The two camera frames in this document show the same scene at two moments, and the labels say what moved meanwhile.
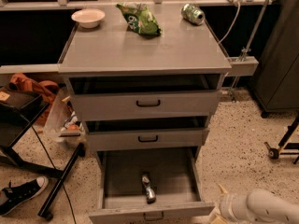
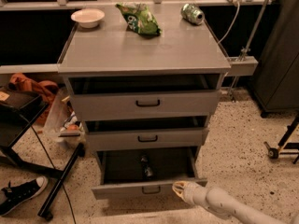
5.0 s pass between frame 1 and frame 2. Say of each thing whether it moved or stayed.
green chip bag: stayed
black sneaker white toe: stayed
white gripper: moved
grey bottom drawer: moved
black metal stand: stayed
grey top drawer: stayed
